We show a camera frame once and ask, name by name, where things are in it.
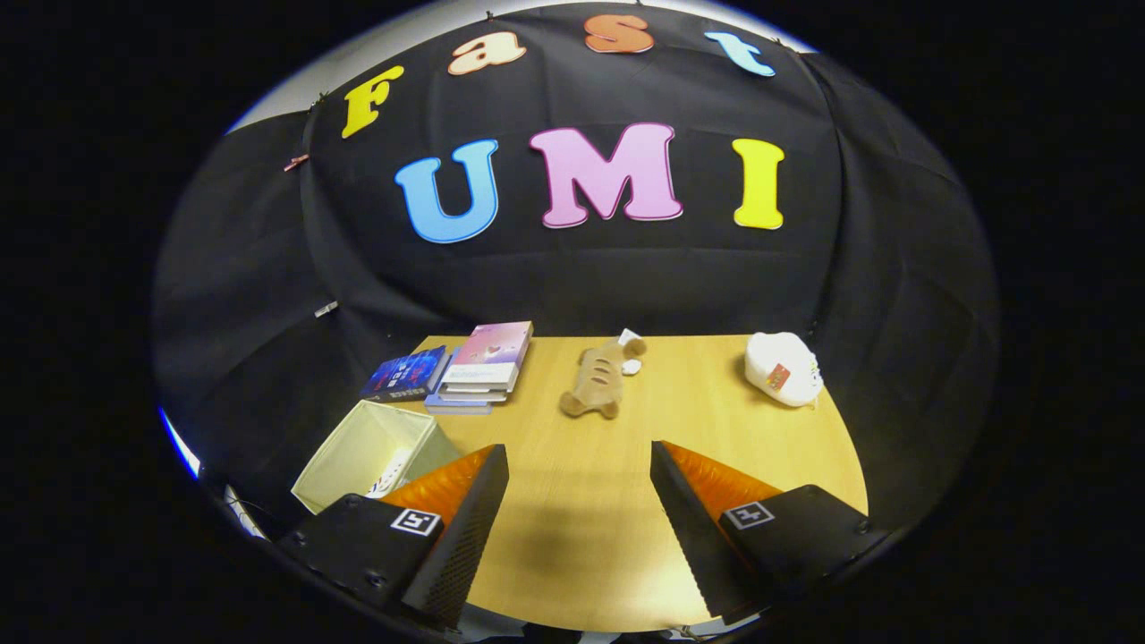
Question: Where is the tan plush toy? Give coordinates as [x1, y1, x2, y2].
[560, 328, 647, 419]

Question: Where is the dark blue book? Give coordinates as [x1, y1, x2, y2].
[360, 345, 448, 403]

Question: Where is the cream fabric storage box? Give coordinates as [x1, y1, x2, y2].
[292, 400, 463, 515]

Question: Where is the white fabric item red label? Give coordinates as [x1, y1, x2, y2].
[745, 332, 824, 409]

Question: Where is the white canvas shoe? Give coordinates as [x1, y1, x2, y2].
[365, 447, 414, 499]

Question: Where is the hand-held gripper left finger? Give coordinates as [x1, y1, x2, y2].
[276, 445, 509, 630]

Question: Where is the black backdrop cloth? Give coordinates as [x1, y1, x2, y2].
[152, 0, 1001, 538]

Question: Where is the pink cover book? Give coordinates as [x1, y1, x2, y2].
[445, 321, 534, 387]

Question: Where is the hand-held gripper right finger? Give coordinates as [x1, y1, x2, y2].
[650, 440, 891, 625]

